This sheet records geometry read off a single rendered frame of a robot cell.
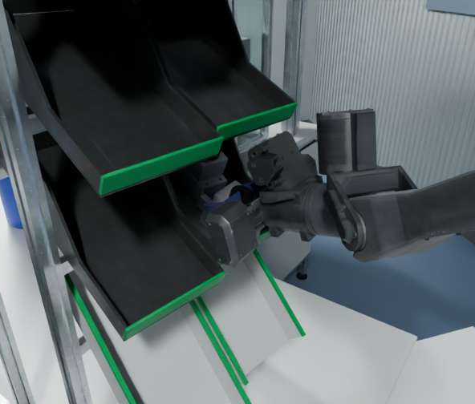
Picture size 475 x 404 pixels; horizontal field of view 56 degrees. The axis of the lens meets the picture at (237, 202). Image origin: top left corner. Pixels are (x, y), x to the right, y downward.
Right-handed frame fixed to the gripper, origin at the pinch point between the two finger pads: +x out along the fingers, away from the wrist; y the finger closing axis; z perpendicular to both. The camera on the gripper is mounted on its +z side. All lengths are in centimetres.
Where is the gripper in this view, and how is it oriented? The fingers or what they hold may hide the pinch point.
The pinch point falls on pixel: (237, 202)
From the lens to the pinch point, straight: 55.8
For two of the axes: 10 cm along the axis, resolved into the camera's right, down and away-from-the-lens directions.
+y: -6.1, 4.2, -6.7
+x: -7.6, -0.6, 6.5
